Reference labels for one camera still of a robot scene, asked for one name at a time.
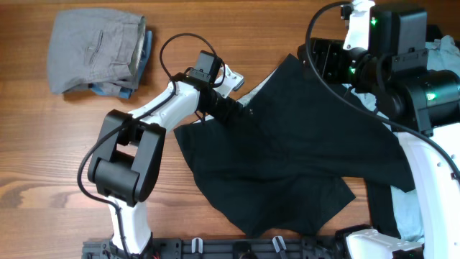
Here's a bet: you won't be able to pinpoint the light blue shirt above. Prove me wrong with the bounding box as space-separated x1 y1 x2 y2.
350 35 460 242

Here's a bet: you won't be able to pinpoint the black shorts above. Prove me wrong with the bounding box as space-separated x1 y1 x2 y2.
175 55 415 237

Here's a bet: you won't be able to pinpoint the folded blue garment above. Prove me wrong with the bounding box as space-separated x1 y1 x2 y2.
89 31 153 99

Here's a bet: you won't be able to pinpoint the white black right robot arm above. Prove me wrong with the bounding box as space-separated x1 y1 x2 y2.
336 1 459 258

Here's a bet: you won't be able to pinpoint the folded grey shorts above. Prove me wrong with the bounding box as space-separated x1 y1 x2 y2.
47 8 146 94

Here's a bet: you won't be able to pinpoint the black garment under shirt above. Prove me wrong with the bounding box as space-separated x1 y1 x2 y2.
365 181 400 238

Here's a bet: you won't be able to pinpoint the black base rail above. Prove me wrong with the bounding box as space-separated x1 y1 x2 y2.
81 237 425 259

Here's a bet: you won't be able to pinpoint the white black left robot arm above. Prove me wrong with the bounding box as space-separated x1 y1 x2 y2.
88 65 244 258

